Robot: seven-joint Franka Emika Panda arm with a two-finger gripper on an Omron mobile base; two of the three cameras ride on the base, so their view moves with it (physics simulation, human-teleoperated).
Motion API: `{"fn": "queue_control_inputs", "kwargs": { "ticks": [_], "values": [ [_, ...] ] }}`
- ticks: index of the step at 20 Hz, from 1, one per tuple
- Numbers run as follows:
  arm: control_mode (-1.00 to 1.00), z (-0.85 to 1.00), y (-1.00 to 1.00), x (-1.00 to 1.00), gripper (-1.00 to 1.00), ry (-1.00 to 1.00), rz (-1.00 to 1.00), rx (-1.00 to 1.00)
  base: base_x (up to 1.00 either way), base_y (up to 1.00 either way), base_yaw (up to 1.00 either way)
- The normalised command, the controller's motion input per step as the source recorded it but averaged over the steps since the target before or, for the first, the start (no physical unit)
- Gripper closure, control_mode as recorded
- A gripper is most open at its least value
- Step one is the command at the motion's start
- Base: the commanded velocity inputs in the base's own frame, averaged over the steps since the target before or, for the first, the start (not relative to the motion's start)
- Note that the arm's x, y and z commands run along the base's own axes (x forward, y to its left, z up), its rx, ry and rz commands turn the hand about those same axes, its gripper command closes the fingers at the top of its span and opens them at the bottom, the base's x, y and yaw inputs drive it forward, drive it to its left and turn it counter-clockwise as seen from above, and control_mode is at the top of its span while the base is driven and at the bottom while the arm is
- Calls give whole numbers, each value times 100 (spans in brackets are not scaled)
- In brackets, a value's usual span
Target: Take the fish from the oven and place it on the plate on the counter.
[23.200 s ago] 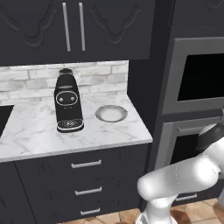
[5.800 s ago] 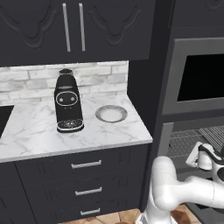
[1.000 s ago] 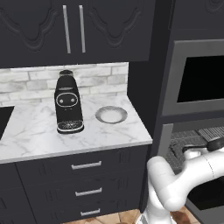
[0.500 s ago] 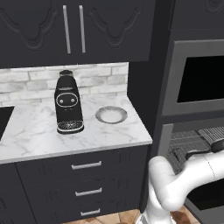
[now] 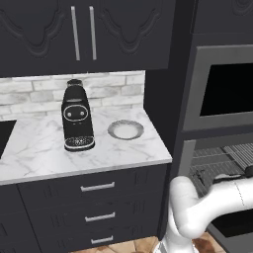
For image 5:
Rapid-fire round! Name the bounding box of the grey rimmed white plate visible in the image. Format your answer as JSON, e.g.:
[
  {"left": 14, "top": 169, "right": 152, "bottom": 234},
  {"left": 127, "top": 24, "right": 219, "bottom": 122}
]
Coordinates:
[{"left": 107, "top": 119, "right": 145, "bottom": 141}]

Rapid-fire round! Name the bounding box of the grey oven rack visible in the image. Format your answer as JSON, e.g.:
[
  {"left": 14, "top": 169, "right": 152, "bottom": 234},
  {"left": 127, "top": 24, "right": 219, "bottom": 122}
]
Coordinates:
[{"left": 188, "top": 142, "right": 253, "bottom": 200}]

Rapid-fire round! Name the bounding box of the dark fish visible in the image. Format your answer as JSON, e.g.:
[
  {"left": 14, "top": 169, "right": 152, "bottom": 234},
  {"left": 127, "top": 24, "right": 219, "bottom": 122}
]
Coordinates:
[{"left": 211, "top": 173, "right": 245, "bottom": 185}]

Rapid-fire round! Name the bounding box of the dark cupboard door above oven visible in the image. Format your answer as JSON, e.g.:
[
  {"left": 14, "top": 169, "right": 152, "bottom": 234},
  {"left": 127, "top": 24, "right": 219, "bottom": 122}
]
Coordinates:
[{"left": 192, "top": 0, "right": 253, "bottom": 35}]

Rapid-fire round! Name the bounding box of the grey oven door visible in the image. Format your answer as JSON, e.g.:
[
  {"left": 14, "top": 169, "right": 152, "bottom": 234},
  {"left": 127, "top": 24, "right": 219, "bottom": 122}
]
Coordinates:
[{"left": 207, "top": 211, "right": 253, "bottom": 253}]

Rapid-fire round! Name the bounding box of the black coffee machine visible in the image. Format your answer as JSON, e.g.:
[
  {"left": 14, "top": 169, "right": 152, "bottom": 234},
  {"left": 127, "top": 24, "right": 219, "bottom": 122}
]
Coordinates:
[{"left": 60, "top": 78, "right": 97, "bottom": 153}]

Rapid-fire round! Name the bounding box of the dark drawer front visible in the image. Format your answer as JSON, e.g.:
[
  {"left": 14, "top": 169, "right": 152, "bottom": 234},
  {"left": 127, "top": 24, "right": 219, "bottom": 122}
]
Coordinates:
[
  {"left": 39, "top": 217, "right": 163, "bottom": 253},
  {"left": 17, "top": 163, "right": 169, "bottom": 211},
  {"left": 29, "top": 191, "right": 166, "bottom": 237}
]

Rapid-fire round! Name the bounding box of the dark upper cupboard door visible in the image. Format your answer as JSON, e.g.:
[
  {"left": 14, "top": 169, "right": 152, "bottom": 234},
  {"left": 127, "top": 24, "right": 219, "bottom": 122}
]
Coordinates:
[
  {"left": 82, "top": 0, "right": 177, "bottom": 73},
  {"left": 0, "top": 0, "right": 86, "bottom": 79}
]

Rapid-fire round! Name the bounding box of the black hob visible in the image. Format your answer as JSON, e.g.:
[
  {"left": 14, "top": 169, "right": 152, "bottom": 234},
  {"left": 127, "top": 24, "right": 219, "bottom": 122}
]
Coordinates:
[{"left": 0, "top": 120, "right": 18, "bottom": 160}]

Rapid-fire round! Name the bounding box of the dark lower cupboard door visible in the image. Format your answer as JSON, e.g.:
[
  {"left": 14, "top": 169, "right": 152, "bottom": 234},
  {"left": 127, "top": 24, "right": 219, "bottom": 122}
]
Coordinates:
[{"left": 0, "top": 184, "right": 42, "bottom": 253}]

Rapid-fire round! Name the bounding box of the silver drawer handle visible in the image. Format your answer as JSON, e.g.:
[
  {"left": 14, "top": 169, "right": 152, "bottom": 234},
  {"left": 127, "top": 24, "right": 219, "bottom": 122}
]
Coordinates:
[
  {"left": 90, "top": 235, "right": 115, "bottom": 246},
  {"left": 84, "top": 211, "right": 117, "bottom": 223},
  {"left": 79, "top": 181, "right": 117, "bottom": 193}
]

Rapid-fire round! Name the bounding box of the grey wall oven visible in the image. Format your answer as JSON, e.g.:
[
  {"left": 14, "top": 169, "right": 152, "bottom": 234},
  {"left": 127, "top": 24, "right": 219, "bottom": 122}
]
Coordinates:
[{"left": 177, "top": 43, "right": 253, "bottom": 253}]

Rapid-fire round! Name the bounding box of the silver cupboard door handle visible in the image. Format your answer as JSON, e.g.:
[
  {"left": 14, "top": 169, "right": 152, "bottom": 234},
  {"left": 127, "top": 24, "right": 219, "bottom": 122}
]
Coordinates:
[
  {"left": 70, "top": 5, "right": 81, "bottom": 62},
  {"left": 88, "top": 5, "right": 98, "bottom": 61}
]

